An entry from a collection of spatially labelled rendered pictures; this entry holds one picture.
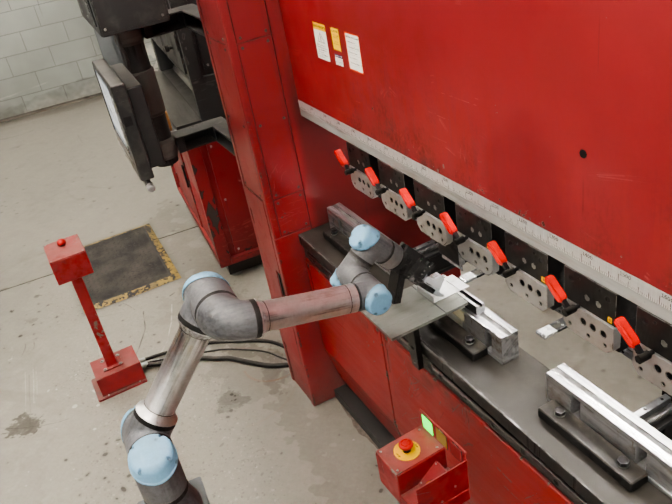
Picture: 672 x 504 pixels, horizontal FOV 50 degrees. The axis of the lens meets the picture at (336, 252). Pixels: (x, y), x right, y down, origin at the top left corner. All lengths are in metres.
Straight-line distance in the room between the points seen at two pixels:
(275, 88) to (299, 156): 0.28
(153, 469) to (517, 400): 0.94
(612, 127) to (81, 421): 2.93
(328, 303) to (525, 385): 0.60
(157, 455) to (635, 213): 1.22
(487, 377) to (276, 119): 1.21
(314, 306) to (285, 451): 1.49
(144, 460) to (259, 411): 1.57
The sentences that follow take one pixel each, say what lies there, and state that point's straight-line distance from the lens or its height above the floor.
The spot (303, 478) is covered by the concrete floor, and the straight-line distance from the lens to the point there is 3.06.
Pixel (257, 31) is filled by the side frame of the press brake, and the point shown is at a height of 1.67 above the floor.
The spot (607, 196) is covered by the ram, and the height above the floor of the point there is 1.55.
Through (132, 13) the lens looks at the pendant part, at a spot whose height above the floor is 1.81.
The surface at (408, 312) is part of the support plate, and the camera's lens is 2.10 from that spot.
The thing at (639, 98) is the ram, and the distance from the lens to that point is 1.35.
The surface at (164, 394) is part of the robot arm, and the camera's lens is 1.92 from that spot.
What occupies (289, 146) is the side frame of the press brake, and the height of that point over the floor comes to 1.24.
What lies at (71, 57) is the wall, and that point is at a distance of 8.67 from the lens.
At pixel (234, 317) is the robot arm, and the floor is 1.29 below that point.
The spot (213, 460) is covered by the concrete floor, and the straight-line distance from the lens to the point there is 3.25.
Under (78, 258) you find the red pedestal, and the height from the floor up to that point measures 0.77.
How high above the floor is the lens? 2.25
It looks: 31 degrees down
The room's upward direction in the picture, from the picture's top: 11 degrees counter-clockwise
